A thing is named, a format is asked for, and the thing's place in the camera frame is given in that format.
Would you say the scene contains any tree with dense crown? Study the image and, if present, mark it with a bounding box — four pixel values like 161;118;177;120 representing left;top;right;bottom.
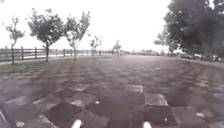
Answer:
27;8;66;63

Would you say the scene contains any small thin tree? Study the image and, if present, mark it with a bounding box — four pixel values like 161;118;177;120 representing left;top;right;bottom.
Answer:
89;35;104;57
153;31;171;56
63;11;92;63
111;39;123;56
2;14;26;66

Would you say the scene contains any red and grey chequered paving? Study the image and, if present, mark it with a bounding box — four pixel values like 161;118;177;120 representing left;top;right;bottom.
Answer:
0;54;224;128

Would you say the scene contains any pale footpath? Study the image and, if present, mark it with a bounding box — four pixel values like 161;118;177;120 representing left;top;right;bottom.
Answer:
0;55;84;66

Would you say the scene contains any dark wooden fence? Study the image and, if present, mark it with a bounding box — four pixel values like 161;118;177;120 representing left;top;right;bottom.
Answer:
0;45;114;64

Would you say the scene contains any robot's own part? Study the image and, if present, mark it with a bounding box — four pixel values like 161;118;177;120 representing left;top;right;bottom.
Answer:
70;119;83;128
142;121;153;128

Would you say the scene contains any grass strip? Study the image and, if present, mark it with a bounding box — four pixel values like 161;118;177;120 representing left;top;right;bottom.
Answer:
0;55;113;78

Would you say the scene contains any clump of large dark trees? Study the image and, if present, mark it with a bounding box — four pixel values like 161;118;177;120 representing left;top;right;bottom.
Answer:
163;0;224;60

